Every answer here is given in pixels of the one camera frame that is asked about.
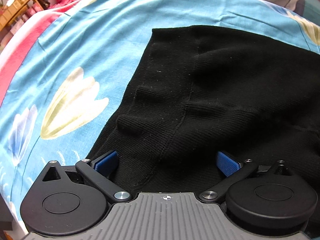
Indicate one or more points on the blue floral bed sheet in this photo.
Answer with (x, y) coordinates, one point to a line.
(65, 72)

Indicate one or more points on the wooden shelf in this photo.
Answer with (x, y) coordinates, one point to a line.
(9, 13)

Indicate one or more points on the black knit pants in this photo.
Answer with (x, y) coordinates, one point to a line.
(201, 90)

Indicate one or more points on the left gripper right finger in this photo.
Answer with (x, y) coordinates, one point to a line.
(233, 170)

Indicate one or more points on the teal grey checked pillow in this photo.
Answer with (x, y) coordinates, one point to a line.
(309, 9)

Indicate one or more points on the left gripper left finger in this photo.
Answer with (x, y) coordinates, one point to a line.
(99, 172)

